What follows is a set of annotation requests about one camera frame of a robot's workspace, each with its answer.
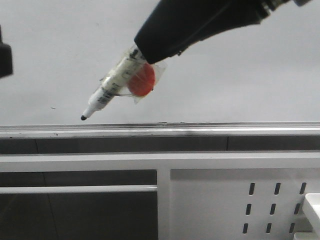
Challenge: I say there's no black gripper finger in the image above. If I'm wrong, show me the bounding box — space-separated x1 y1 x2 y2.
0 30 13 78
133 0 273 65

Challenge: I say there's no red round magnet taped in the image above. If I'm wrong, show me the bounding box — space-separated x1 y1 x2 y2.
117 61 168 104

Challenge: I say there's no white perforated metal panel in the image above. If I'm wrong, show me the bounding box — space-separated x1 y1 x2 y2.
170 168 320 240

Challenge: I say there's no white plastic tray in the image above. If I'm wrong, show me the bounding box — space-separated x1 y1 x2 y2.
293 193 320 240

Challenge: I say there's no white metal stand frame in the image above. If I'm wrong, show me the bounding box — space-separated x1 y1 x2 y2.
0 151 320 240

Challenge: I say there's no white whiteboard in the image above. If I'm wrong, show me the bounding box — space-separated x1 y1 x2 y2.
0 0 320 139

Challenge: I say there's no white whiteboard marker black tip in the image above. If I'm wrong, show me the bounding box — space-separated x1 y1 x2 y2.
80 45 147 121

